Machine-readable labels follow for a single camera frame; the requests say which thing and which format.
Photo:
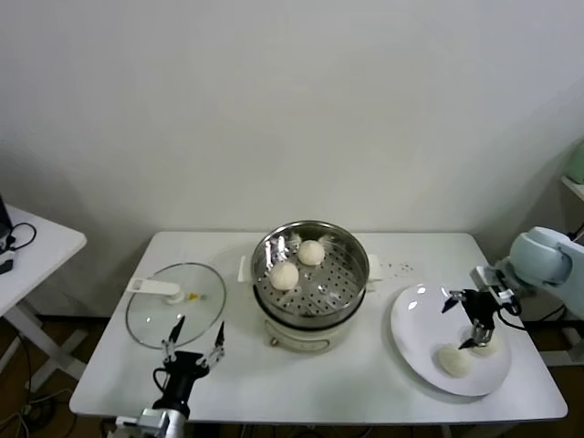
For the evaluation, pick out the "white round plate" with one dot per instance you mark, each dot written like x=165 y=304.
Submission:
x=420 y=328

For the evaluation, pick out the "white shelf board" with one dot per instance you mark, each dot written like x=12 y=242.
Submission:
x=575 y=186

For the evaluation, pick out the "white folding side table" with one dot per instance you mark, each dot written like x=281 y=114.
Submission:
x=50 y=242

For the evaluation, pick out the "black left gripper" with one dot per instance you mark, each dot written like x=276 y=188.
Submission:
x=184 y=369

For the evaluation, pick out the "steel perforated steamer basket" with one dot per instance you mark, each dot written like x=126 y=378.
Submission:
x=328 y=296

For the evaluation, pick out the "pale green object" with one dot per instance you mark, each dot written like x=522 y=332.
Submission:
x=577 y=159

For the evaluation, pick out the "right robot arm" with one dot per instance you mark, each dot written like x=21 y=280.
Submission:
x=538 y=257

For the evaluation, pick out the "white steamed baozi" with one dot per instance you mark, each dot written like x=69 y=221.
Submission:
x=311 y=252
x=454 y=361
x=284 y=276
x=487 y=351

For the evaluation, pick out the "dark device on side table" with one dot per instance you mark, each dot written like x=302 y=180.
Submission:
x=3 y=212

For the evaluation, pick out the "small black adapter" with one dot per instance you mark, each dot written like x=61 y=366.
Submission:
x=5 y=266

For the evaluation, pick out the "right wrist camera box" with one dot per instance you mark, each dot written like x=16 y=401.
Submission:
x=487 y=276

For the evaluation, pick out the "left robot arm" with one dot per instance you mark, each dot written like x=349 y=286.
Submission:
x=157 y=422

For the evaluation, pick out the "white stand base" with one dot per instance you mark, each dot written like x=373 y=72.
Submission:
x=566 y=349

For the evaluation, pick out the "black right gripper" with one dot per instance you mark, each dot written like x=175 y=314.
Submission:
x=481 y=308

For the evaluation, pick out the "white electric pot base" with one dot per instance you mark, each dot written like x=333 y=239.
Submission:
x=301 y=340

